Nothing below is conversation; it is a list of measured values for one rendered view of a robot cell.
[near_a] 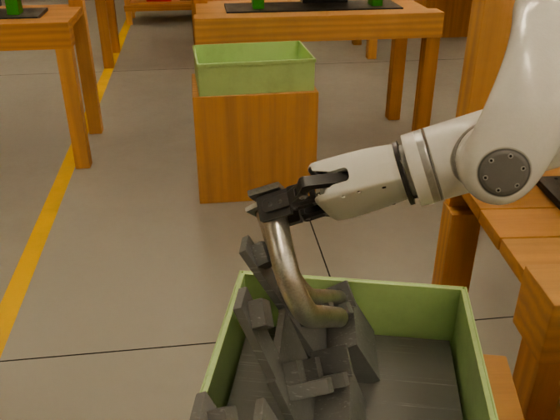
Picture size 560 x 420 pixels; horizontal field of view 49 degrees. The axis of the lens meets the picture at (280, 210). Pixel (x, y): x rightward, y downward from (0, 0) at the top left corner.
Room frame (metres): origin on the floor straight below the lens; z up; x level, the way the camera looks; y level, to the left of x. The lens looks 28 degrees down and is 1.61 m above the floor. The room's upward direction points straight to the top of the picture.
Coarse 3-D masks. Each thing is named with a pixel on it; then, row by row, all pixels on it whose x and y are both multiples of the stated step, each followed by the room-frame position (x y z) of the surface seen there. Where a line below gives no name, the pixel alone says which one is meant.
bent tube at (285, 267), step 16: (256, 192) 0.64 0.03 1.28; (272, 224) 0.62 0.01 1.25; (288, 224) 0.63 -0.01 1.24; (272, 240) 0.61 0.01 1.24; (288, 240) 0.61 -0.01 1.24; (272, 256) 0.60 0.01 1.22; (288, 256) 0.59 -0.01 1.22; (288, 272) 0.58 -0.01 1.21; (288, 288) 0.58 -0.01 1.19; (304, 288) 0.59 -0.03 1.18; (288, 304) 0.58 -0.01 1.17; (304, 304) 0.58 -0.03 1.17; (304, 320) 0.58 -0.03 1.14; (320, 320) 0.60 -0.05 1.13; (336, 320) 0.66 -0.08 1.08
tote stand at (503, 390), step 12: (492, 360) 0.90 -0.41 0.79; (504, 360) 0.90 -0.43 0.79; (492, 372) 0.86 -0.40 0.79; (504, 372) 0.86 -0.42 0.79; (492, 384) 0.83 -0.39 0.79; (504, 384) 0.83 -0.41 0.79; (504, 396) 0.80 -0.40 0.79; (516, 396) 0.80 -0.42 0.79; (504, 408) 0.78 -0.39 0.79; (516, 408) 0.78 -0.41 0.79
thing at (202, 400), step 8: (200, 392) 0.47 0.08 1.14; (200, 400) 0.46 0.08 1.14; (208, 400) 0.46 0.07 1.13; (256, 400) 0.56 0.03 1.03; (264, 400) 0.56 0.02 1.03; (192, 408) 0.45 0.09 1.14; (200, 408) 0.44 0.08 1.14; (208, 408) 0.45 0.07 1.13; (216, 408) 0.45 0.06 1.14; (224, 408) 0.44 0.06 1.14; (232, 408) 0.46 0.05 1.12; (256, 408) 0.55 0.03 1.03; (264, 408) 0.55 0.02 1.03; (192, 416) 0.44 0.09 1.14; (200, 416) 0.43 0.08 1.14; (208, 416) 0.44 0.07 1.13; (216, 416) 0.44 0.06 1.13; (224, 416) 0.44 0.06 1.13; (232, 416) 0.45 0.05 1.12; (256, 416) 0.53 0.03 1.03; (264, 416) 0.54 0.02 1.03; (272, 416) 0.55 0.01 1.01
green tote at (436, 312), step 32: (256, 288) 0.94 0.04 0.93; (320, 288) 0.92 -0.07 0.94; (352, 288) 0.92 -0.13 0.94; (384, 288) 0.91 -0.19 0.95; (416, 288) 0.90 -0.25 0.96; (448, 288) 0.90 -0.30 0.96; (224, 320) 0.81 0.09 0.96; (384, 320) 0.91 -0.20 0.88; (416, 320) 0.90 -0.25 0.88; (448, 320) 0.89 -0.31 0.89; (224, 352) 0.76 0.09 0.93; (480, 352) 0.73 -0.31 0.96; (224, 384) 0.74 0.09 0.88; (480, 384) 0.67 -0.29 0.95; (480, 416) 0.64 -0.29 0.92
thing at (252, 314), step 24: (240, 288) 0.64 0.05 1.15; (240, 312) 0.59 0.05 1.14; (264, 312) 0.60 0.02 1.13; (264, 336) 0.62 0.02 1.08; (288, 336) 0.69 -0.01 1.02; (264, 360) 0.59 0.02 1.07; (288, 360) 0.65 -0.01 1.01; (288, 408) 0.58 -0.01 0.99; (312, 408) 0.66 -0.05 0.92; (336, 408) 0.65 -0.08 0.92; (360, 408) 0.69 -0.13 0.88
